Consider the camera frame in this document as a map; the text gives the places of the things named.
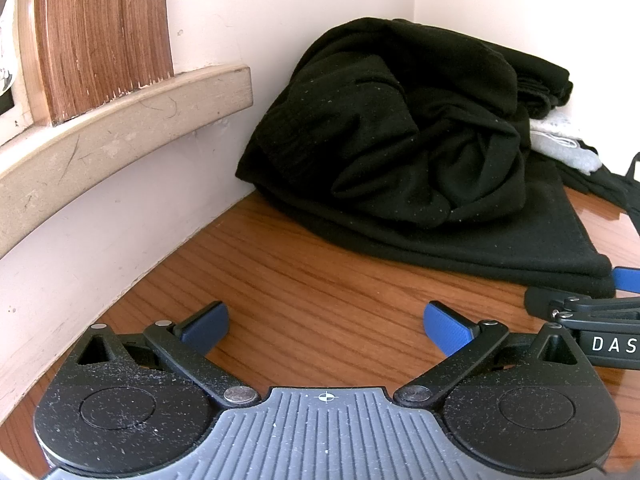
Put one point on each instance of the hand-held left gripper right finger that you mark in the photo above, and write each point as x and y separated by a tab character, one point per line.
445	329

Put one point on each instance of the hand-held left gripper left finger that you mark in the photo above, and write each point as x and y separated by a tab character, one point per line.
205	324

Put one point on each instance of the beige window sill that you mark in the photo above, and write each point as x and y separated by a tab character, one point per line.
100	145

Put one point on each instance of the white window frame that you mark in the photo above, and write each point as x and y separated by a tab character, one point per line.
25	60

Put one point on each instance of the wooden window trim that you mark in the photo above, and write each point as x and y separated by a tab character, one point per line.
100	35

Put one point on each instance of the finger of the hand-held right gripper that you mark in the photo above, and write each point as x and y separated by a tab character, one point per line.
627	280
542	302

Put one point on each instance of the white patterned cloth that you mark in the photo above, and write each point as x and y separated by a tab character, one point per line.
560	135

